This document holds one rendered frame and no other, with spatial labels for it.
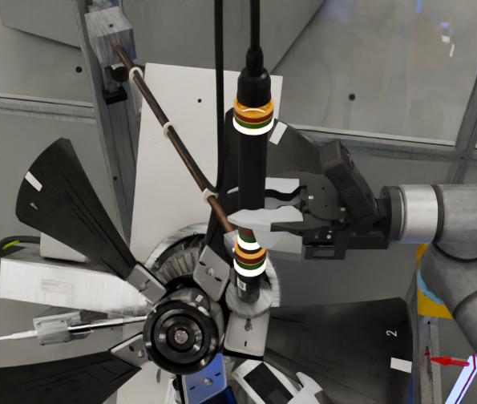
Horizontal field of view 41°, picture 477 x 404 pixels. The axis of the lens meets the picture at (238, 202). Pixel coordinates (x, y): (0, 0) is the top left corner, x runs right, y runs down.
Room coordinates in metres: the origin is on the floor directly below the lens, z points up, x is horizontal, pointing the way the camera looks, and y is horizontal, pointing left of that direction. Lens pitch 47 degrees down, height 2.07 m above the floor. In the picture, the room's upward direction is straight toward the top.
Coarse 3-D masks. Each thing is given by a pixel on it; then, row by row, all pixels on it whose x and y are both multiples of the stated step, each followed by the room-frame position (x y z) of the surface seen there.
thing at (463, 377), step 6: (468, 360) 0.49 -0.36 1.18; (462, 372) 0.49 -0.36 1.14; (468, 372) 0.48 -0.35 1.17; (462, 378) 0.48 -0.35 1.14; (456, 384) 0.49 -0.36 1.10; (462, 384) 0.48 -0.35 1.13; (456, 390) 0.48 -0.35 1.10; (450, 396) 0.49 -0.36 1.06; (456, 396) 0.48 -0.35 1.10; (450, 402) 0.48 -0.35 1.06
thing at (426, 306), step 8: (424, 248) 0.81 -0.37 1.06; (416, 256) 0.85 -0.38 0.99; (416, 264) 0.83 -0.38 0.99; (424, 296) 0.71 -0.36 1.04; (424, 304) 0.70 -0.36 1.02; (432, 304) 0.70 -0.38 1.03; (424, 312) 0.70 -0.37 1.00; (432, 312) 0.70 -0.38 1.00; (440, 312) 0.70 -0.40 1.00; (448, 312) 0.69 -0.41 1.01
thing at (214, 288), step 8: (208, 248) 0.65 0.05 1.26; (200, 256) 0.65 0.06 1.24; (208, 256) 0.64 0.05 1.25; (216, 256) 0.63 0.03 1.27; (208, 264) 0.63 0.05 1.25; (216, 264) 0.61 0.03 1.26; (224, 264) 0.60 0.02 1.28; (200, 272) 0.62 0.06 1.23; (216, 272) 0.60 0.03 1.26; (224, 272) 0.59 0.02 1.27; (200, 280) 0.61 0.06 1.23; (208, 280) 0.60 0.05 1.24; (224, 280) 0.58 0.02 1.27; (208, 288) 0.59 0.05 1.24; (216, 288) 0.58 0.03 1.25; (216, 296) 0.56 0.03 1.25
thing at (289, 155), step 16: (224, 128) 0.79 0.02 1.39; (272, 128) 0.74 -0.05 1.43; (288, 128) 0.73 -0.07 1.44; (224, 144) 0.77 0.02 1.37; (272, 144) 0.72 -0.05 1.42; (288, 144) 0.71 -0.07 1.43; (304, 144) 0.70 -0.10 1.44; (224, 160) 0.75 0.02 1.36; (272, 160) 0.70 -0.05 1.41; (288, 160) 0.69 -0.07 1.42; (304, 160) 0.68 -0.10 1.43; (224, 176) 0.73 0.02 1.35; (224, 192) 0.70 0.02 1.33; (224, 208) 0.68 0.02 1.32; (208, 224) 0.68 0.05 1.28; (208, 240) 0.65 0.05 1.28
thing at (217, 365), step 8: (216, 360) 0.52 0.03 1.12; (208, 368) 0.51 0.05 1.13; (216, 368) 0.52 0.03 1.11; (184, 376) 0.48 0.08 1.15; (192, 376) 0.49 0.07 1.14; (200, 376) 0.49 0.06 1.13; (208, 376) 0.50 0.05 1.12; (216, 376) 0.51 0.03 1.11; (224, 376) 0.51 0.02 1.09; (184, 384) 0.47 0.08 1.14; (192, 384) 0.48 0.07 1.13; (200, 384) 0.48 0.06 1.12; (216, 384) 0.50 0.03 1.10; (224, 384) 0.50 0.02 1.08; (184, 392) 0.46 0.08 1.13; (192, 392) 0.47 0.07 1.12; (200, 392) 0.48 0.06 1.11; (208, 392) 0.48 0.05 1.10; (216, 392) 0.49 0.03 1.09; (192, 400) 0.46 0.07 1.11; (200, 400) 0.47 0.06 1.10
